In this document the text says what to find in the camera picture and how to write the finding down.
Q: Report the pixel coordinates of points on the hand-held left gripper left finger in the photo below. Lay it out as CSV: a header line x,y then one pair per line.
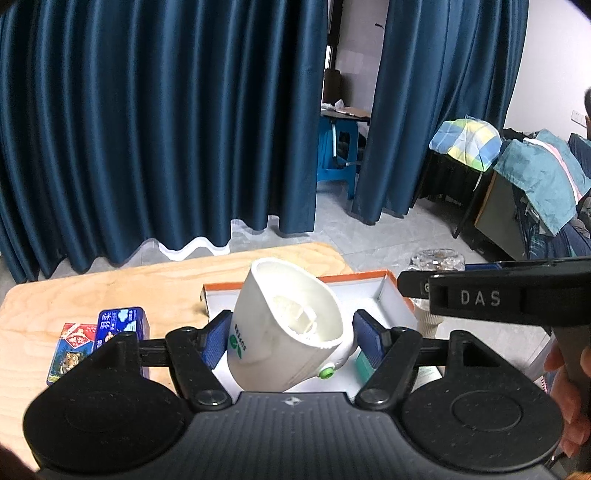
x,y
216,339

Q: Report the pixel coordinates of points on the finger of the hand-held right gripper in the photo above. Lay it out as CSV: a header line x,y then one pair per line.
x,y
482,266
413,286

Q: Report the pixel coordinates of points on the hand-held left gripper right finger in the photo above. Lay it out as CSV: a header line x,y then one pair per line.
x,y
369,339

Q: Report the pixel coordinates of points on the white box orange rim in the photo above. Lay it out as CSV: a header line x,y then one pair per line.
x,y
369,295

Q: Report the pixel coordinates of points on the white nebulizer cup green button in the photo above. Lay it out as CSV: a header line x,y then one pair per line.
x,y
272,341

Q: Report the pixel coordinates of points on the person's right hand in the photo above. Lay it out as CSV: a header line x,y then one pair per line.
x,y
575,415

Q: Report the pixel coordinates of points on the teal small packet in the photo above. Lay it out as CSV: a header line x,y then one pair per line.
x,y
364,364

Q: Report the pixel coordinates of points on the clear plastic jar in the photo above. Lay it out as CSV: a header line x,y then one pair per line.
x,y
436,265

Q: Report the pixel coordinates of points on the grey board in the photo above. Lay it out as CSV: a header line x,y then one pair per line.
x,y
501,217

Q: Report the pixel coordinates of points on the blue tin box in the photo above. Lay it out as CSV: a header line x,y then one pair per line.
x,y
122,321

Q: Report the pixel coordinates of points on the teal cloth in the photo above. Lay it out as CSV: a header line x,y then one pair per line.
x,y
540,170

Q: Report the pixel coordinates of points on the plaid colourful cloth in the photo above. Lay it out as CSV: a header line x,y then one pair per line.
x,y
466,138

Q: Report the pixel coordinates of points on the red playing card box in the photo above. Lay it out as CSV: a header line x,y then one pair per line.
x,y
74,346

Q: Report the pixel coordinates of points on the blue plastic stool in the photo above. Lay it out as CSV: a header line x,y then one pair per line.
x,y
339,157

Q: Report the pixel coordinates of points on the narrow dark blue curtain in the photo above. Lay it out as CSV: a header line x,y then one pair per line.
x,y
438,92

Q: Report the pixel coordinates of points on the brown cardboard sheet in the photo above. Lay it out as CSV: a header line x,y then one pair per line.
x,y
353,112

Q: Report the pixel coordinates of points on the wide dark blue curtain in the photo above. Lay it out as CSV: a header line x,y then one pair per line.
x,y
161,129

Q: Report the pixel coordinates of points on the black chair frame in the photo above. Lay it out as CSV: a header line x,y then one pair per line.
x,y
450,184

